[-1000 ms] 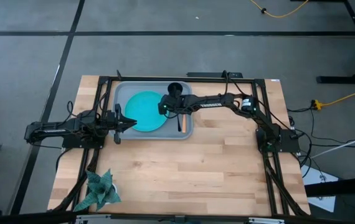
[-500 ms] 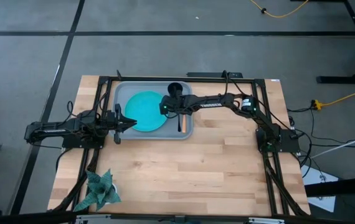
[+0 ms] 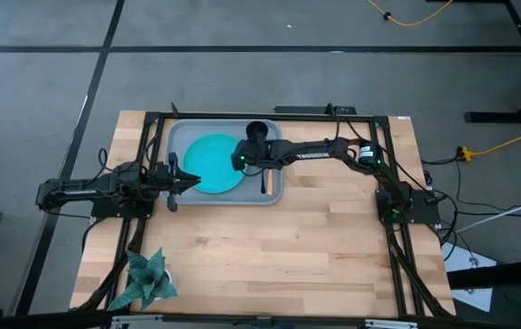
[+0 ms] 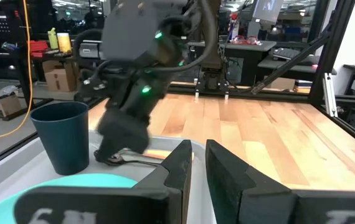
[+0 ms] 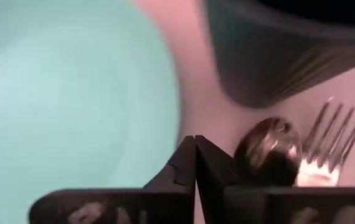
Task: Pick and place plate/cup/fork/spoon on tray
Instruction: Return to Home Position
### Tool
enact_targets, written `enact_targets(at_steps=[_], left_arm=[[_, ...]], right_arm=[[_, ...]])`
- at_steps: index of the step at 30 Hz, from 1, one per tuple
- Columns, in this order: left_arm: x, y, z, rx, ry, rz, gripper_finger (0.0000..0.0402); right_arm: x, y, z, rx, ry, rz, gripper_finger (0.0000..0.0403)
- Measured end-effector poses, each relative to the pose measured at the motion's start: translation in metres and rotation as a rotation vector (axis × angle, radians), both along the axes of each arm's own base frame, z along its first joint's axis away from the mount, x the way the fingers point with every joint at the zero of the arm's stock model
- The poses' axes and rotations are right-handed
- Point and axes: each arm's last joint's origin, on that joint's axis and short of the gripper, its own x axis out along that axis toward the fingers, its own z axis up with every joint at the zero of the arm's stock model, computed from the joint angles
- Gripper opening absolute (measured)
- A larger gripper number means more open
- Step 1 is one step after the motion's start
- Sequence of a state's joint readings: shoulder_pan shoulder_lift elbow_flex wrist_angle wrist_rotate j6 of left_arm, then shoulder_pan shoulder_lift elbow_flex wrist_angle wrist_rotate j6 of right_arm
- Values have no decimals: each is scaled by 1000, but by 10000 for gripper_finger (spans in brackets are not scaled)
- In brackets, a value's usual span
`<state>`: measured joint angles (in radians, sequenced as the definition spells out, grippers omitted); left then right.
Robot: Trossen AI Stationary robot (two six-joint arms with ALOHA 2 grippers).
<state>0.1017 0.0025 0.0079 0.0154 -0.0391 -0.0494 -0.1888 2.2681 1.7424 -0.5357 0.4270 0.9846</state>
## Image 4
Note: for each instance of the dark desk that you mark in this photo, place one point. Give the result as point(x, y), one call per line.
point(277, 67)

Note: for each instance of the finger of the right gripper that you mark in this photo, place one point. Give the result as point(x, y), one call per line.
point(112, 133)
point(137, 133)

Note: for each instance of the dark teal cup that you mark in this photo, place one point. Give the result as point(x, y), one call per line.
point(62, 140)

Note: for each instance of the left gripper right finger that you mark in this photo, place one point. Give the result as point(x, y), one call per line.
point(236, 193)

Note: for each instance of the teal round plate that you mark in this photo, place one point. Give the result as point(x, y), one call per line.
point(71, 182)

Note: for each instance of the grey desk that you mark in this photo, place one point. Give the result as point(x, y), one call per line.
point(246, 49)

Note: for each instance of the black spoon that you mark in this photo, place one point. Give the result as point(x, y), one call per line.
point(112, 159)

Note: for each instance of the yellow canister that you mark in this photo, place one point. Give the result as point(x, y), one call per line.
point(64, 42)

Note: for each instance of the grey monitor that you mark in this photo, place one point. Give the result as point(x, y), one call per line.
point(267, 9)

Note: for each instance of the yellow-green bottle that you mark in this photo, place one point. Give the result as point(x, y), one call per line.
point(53, 39)

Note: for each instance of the cardboard box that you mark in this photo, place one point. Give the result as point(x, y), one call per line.
point(59, 77)
point(4, 105)

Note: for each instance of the grey plastic tray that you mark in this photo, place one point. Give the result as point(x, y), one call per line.
point(18, 161)

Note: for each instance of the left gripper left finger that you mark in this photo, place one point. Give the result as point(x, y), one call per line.
point(165, 186)

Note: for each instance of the silver aluminium bracket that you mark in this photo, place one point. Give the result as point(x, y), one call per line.
point(330, 96)

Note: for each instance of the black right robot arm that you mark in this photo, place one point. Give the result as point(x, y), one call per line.
point(127, 31)

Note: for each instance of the black keyboard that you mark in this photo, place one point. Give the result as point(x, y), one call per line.
point(292, 54)

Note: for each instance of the red toolbox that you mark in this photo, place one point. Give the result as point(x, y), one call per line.
point(39, 48)

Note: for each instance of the grey storage case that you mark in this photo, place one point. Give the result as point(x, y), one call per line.
point(88, 50)

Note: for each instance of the red safety glasses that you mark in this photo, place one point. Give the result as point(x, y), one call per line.
point(253, 40)
point(239, 40)

